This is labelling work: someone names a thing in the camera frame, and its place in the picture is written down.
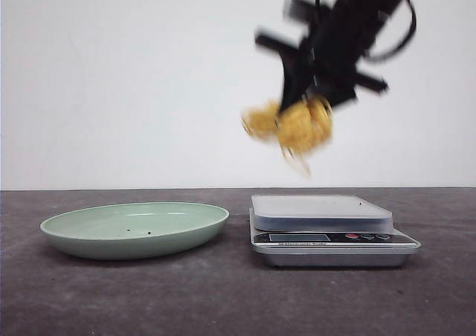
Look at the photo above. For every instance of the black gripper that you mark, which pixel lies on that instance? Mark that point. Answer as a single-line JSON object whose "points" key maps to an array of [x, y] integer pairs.
{"points": [[324, 62]]}

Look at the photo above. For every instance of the yellow vermicelli bundle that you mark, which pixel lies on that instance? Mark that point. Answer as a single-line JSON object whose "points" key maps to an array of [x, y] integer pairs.
{"points": [[301, 129]]}

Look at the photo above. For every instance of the silver digital kitchen scale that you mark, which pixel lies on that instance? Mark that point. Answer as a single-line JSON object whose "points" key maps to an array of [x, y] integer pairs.
{"points": [[326, 231]]}

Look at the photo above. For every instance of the green shallow plate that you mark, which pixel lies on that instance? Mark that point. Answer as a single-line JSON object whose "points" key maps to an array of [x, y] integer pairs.
{"points": [[134, 230]]}

